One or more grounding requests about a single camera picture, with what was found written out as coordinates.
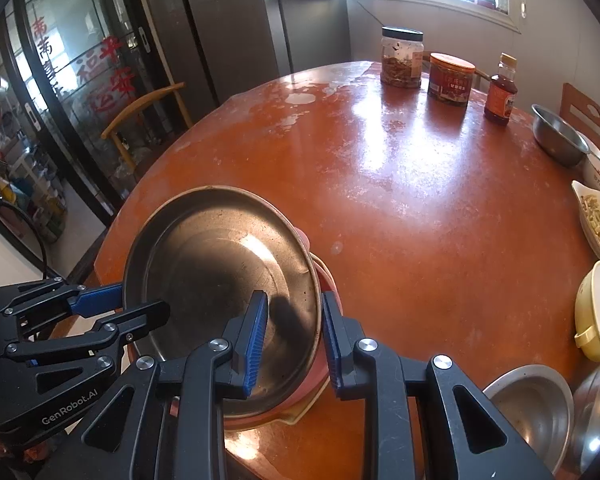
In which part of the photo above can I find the white ceramic bowl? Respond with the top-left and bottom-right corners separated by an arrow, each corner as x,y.
583,154 -> 600,191

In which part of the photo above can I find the steel bowl at back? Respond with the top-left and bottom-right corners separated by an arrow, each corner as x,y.
531,104 -> 590,167

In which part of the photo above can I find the red jar orange lid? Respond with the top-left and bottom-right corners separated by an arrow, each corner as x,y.
428,52 -> 476,106

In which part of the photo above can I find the yellow shell-shaped plate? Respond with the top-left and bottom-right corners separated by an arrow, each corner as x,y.
224,250 -> 327,430

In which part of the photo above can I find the pink bear-shaped plate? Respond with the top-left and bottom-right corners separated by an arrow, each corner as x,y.
122,226 -> 344,430

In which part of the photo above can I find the grey refrigerator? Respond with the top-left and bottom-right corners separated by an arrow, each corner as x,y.
134,0 -> 354,116

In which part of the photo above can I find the small steel bowl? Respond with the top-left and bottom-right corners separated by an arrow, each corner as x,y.
483,364 -> 574,474

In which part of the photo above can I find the yellow wooden chair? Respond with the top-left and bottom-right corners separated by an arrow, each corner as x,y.
100,81 -> 194,172

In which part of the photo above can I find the shallow steel pan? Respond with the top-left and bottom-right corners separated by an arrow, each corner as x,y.
123,186 -> 322,428

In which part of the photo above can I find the glass display cabinet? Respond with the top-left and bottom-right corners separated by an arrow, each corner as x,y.
0,0 -> 185,226

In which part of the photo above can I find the wooden chair back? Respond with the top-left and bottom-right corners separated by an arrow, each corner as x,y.
559,82 -> 600,149

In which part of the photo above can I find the black cable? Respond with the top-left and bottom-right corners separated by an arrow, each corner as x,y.
0,199 -> 52,279

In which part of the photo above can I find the yellow bowl with handle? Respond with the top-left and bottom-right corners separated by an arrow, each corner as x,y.
573,261 -> 600,362

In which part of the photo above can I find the brown sauce bottle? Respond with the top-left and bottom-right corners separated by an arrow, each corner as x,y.
483,53 -> 518,126

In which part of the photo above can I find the clear jar black lid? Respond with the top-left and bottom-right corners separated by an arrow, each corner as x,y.
380,26 -> 424,89

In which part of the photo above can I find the large steel bowl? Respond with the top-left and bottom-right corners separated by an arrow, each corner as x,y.
566,366 -> 600,474

